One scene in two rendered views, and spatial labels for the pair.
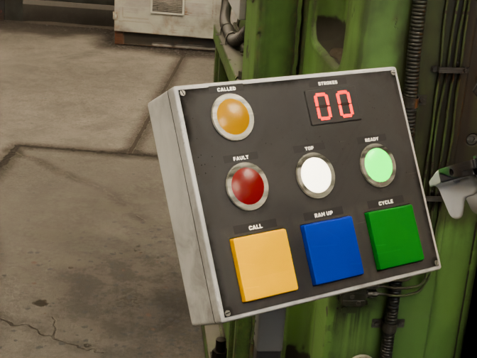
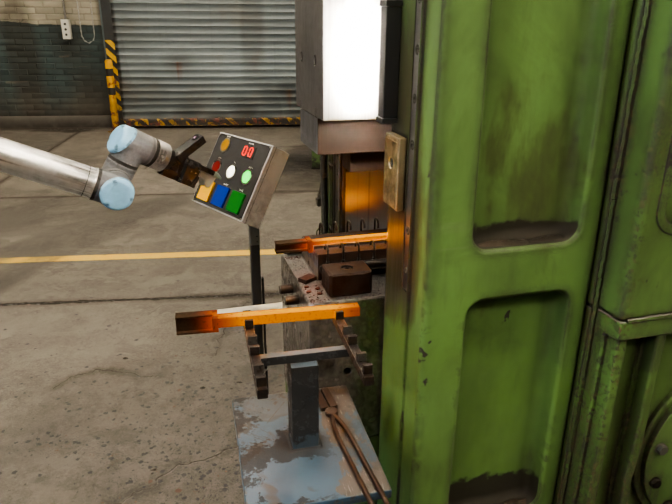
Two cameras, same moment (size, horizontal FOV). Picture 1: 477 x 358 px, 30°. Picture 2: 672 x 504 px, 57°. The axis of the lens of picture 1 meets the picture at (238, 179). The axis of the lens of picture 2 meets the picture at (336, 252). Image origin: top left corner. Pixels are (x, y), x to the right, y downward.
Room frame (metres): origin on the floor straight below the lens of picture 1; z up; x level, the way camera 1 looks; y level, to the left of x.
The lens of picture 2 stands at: (1.08, -2.28, 1.61)
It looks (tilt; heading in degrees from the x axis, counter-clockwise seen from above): 21 degrees down; 81
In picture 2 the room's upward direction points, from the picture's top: straight up
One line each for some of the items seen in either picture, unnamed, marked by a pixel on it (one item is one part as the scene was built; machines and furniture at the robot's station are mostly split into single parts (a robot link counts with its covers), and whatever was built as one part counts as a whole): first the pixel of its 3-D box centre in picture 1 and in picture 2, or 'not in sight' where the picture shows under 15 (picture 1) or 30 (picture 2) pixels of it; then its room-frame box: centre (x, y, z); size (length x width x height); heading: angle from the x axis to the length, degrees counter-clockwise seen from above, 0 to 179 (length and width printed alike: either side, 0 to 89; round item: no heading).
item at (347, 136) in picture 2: not in sight; (381, 127); (1.47, -0.57, 1.32); 0.42 x 0.20 x 0.10; 7
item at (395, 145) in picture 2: not in sight; (394, 171); (1.43, -0.89, 1.27); 0.09 x 0.02 x 0.17; 97
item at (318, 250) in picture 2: not in sight; (377, 247); (1.47, -0.57, 0.96); 0.42 x 0.20 x 0.09; 7
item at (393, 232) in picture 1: (392, 236); (236, 202); (1.06, -0.20, 1.01); 0.07 x 0.05 x 0.07; 122
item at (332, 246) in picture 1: (331, 250); (221, 196); (1.00, -0.12, 1.01); 0.07 x 0.05 x 0.07; 122
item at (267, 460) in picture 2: not in sight; (303, 442); (1.19, -1.11, 0.69); 0.40 x 0.30 x 0.02; 94
